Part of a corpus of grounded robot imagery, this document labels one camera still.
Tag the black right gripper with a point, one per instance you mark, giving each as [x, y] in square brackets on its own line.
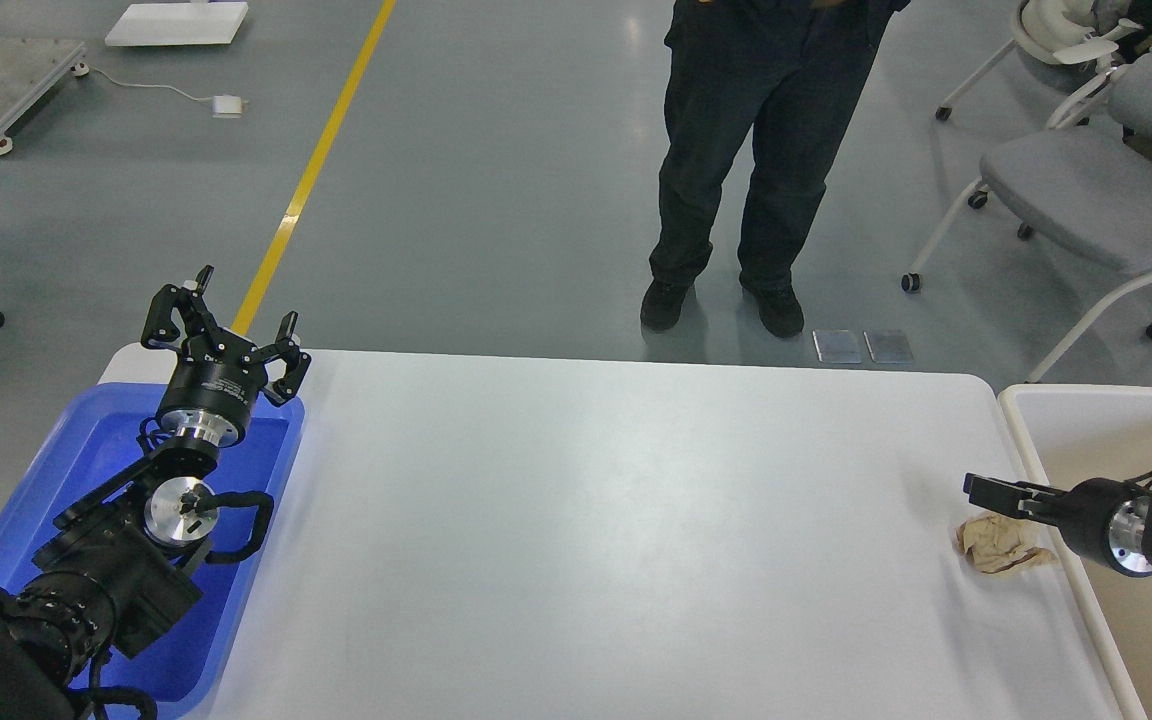
[1101, 520]

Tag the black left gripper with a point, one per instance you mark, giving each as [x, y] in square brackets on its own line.
[213, 390]

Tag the brown paper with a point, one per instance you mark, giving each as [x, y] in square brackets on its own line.
[996, 546]

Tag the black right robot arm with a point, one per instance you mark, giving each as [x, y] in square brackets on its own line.
[1103, 520]

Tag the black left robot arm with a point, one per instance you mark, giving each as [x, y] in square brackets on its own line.
[120, 572]

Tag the white plastic bin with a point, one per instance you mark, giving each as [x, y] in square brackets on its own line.
[1067, 433]

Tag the right metal floor plate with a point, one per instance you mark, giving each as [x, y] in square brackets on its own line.
[889, 347]

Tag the metal floor plate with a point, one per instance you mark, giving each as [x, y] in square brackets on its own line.
[837, 347]
[889, 347]

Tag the left metal floor plate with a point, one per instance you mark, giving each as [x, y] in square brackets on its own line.
[837, 347]

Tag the grey chair near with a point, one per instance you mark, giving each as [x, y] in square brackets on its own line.
[1087, 192]

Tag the white flat board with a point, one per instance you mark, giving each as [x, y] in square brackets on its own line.
[187, 23]

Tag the metal cart platform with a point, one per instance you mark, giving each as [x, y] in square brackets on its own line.
[29, 67]

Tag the white round stool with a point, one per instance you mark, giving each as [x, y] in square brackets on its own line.
[1056, 34]

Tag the white power adapter with cable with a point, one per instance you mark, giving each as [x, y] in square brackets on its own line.
[220, 106]

